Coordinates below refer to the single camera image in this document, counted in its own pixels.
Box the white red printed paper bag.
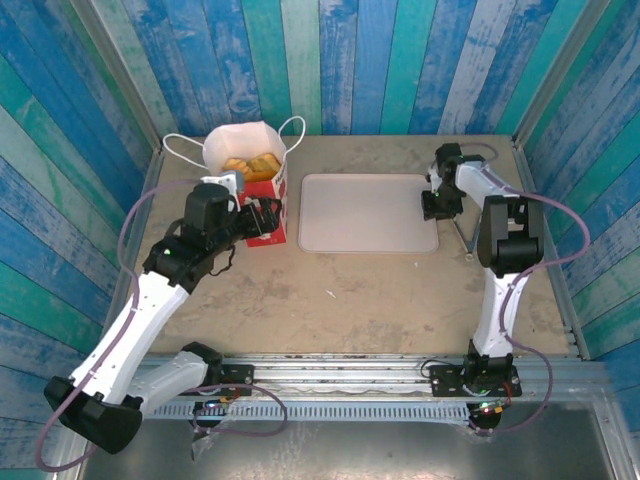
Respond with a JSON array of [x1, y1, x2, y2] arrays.
[[163, 115, 307, 249]]

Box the pale rectangular plastic tray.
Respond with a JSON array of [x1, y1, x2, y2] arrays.
[[297, 172, 441, 255]]

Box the grey sheet metal panel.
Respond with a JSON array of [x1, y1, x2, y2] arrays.
[[74, 399, 624, 480]]

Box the thin black camera cable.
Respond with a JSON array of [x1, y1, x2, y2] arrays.
[[208, 243, 238, 277]]

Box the aluminium table side rail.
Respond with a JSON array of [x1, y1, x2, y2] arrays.
[[513, 139, 592, 360], [94, 147, 167, 360]]

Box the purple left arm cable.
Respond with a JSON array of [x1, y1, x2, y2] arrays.
[[34, 179, 290, 474]]

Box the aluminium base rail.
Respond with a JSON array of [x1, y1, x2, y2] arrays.
[[134, 352, 606, 404]]

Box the aluminium corner post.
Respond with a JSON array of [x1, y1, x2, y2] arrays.
[[69, 0, 166, 154], [513, 0, 615, 146]]

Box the white slotted cable duct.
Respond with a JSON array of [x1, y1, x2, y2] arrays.
[[149, 401, 474, 427]]

